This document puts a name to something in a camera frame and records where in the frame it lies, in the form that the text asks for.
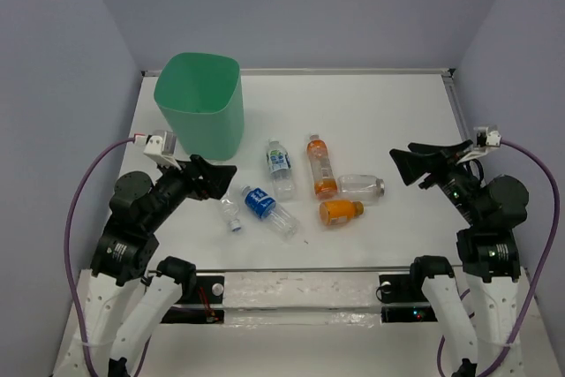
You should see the tall orange label bottle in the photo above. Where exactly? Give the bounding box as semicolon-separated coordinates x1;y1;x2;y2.
306;134;338;200

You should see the green plastic bin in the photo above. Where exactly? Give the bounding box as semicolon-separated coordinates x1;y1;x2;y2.
154;52;245;161

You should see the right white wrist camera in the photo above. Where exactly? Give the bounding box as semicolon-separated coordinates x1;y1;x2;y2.
458;125;501;164

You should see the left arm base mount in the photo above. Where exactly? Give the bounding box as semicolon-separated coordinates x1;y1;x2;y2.
161;273;225;325

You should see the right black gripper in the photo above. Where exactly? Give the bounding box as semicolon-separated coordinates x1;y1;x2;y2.
388;138;484;225

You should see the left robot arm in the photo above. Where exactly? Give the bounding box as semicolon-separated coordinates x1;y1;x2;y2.
54;155;237;376

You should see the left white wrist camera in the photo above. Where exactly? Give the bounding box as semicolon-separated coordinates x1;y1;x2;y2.
143;130;177;164

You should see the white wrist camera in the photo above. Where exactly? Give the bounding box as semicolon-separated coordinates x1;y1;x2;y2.
458;125;501;164
143;130;177;164

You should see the blue label plastic bottle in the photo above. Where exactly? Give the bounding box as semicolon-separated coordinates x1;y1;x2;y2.
241;185;298;238

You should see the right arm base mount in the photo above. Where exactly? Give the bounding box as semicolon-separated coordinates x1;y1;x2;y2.
375;274;437;324

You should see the clear jar silver lid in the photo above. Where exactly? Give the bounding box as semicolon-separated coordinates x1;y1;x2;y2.
337;174;385;204

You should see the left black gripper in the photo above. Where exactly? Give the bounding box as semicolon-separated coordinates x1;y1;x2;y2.
146;151;238;228

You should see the short orange juice bottle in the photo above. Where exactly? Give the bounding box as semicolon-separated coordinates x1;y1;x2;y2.
319;200;365;226

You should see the clear bottle blue-white cap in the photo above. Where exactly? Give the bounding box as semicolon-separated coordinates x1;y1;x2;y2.
220;194;242;232

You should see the white green label bottle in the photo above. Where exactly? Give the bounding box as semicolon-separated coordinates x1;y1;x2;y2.
266;139;296;201

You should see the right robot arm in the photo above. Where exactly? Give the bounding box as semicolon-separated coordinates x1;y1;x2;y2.
389;130;529;376

